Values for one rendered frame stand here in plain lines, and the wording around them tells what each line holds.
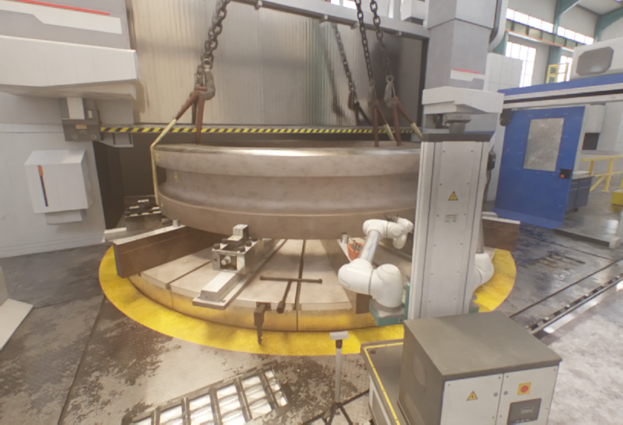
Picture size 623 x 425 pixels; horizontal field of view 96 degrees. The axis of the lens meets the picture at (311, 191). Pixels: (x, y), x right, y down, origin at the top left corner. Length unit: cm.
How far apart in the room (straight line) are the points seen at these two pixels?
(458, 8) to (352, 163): 462
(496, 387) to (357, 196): 204
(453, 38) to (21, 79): 633
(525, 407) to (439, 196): 98
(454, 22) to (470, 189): 534
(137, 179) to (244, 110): 374
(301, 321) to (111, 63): 308
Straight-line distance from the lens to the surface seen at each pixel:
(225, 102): 553
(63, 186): 529
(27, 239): 600
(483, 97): 662
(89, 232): 581
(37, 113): 468
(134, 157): 815
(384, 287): 177
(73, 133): 536
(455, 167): 159
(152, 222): 458
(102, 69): 359
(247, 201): 314
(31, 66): 369
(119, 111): 452
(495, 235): 438
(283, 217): 290
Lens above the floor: 178
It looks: 12 degrees down
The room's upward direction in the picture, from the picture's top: straight up
